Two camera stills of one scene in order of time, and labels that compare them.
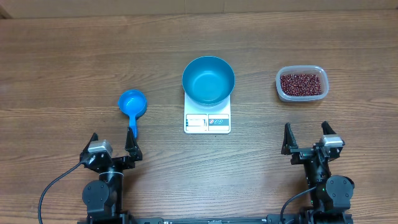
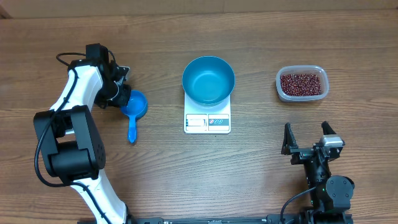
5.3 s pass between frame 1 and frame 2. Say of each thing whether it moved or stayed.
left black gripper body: moved
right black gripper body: stayed
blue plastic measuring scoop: stayed
